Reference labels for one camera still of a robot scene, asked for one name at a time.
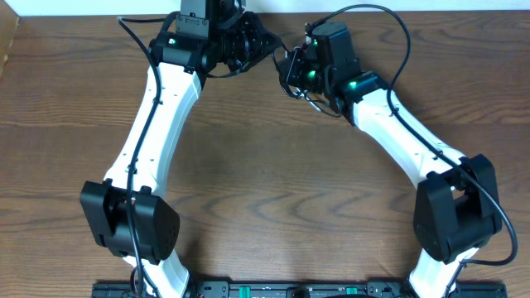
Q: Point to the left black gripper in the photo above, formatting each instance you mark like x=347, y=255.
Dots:
x=258, y=36

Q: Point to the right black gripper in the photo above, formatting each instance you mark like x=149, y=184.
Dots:
x=291, y=77

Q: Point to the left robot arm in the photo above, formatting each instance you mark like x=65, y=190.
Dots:
x=127, y=211

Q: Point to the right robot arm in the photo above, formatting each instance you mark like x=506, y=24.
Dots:
x=457, y=208

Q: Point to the wooden panel at left edge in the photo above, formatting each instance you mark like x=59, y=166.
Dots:
x=9, y=21

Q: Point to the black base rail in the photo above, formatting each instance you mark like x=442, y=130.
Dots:
x=383, y=289

